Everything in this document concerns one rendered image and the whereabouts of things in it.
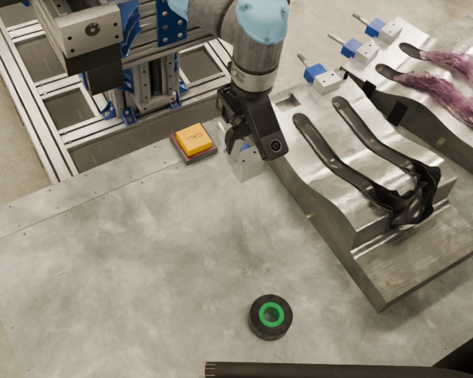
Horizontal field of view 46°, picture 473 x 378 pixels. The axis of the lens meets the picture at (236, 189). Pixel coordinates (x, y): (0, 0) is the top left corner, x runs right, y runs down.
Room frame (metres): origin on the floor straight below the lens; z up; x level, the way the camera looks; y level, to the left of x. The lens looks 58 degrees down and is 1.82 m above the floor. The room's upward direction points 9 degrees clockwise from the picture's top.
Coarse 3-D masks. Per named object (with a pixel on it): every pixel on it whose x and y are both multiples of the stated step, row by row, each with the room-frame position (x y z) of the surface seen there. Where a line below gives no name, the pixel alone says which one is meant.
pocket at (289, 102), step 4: (288, 96) 0.86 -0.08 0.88; (292, 96) 0.86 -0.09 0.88; (276, 100) 0.84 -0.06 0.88; (280, 100) 0.85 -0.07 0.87; (284, 100) 0.85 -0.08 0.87; (288, 100) 0.86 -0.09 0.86; (292, 100) 0.86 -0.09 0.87; (296, 100) 0.85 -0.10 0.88; (276, 104) 0.84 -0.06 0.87; (280, 104) 0.85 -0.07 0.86; (284, 104) 0.85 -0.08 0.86; (288, 104) 0.85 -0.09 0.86; (292, 104) 0.85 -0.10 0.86; (296, 104) 0.84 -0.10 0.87; (300, 104) 0.83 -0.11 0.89; (280, 108) 0.83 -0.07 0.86; (284, 108) 0.84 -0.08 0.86; (288, 108) 0.84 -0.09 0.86; (292, 108) 0.84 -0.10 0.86
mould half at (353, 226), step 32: (320, 96) 0.86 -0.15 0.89; (352, 96) 0.88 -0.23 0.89; (288, 128) 0.76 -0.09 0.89; (320, 128) 0.77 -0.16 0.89; (384, 128) 0.81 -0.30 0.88; (288, 160) 0.68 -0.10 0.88; (320, 160) 0.69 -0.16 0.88; (352, 160) 0.70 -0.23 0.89; (384, 160) 0.70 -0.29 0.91; (320, 192) 0.60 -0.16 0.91; (352, 192) 0.60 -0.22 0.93; (448, 192) 0.66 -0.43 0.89; (320, 224) 0.57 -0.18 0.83; (352, 224) 0.52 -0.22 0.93; (384, 224) 0.55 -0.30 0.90; (448, 224) 0.60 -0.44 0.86; (352, 256) 0.49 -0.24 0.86; (384, 256) 0.50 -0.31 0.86; (416, 256) 0.51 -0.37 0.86; (448, 256) 0.53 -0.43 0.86; (384, 288) 0.44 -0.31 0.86; (416, 288) 0.46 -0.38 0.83
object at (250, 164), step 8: (224, 128) 0.69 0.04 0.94; (248, 144) 0.66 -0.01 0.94; (224, 152) 0.65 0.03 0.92; (240, 152) 0.63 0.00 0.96; (248, 152) 0.63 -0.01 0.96; (256, 152) 0.63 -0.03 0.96; (240, 160) 0.61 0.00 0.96; (248, 160) 0.61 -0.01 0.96; (256, 160) 0.61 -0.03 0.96; (232, 168) 0.61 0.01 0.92; (240, 168) 0.59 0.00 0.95; (248, 168) 0.60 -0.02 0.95; (256, 168) 0.61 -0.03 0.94; (240, 176) 0.59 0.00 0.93; (248, 176) 0.60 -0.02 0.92
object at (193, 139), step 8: (192, 128) 0.76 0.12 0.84; (200, 128) 0.76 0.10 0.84; (176, 136) 0.74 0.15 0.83; (184, 136) 0.73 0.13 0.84; (192, 136) 0.74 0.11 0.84; (200, 136) 0.74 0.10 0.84; (208, 136) 0.74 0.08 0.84; (184, 144) 0.71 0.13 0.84; (192, 144) 0.71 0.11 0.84; (200, 144) 0.72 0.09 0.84; (208, 144) 0.72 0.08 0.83; (192, 152) 0.70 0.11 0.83
